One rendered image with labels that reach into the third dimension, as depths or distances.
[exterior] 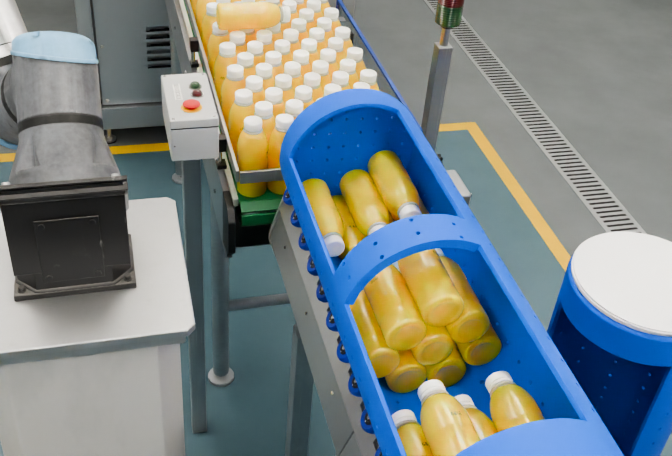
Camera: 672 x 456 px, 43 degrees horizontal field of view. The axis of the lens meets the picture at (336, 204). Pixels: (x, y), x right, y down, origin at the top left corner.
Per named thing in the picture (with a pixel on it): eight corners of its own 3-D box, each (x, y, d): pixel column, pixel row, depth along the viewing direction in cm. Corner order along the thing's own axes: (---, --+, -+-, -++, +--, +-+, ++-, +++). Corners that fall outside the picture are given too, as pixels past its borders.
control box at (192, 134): (171, 162, 178) (169, 120, 172) (162, 113, 194) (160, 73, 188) (219, 158, 181) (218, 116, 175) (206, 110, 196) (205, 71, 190)
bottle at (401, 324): (402, 358, 131) (372, 287, 144) (436, 333, 130) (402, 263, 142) (377, 340, 127) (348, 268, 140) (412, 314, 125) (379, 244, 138)
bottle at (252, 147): (233, 195, 187) (233, 132, 177) (241, 179, 193) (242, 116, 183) (262, 200, 187) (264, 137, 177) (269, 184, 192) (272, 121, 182)
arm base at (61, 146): (7, 184, 110) (2, 110, 111) (11, 205, 124) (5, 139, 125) (126, 177, 115) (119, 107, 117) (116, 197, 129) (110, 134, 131)
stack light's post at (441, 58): (388, 358, 274) (439, 48, 209) (385, 349, 277) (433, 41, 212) (400, 356, 275) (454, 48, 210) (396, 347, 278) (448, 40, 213)
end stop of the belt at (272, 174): (240, 184, 182) (240, 172, 181) (239, 182, 183) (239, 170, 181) (415, 169, 192) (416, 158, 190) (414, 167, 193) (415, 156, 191)
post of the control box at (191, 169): (193, 434, 245) (181, 140, 185) (191, 423, 248) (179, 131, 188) (207, 431, 246) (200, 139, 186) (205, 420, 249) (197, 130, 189)
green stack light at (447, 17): (439, 28, 204) (442, 9, 201) (430, 17, 209) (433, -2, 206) (464, 27, 206) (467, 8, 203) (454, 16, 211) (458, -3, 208)
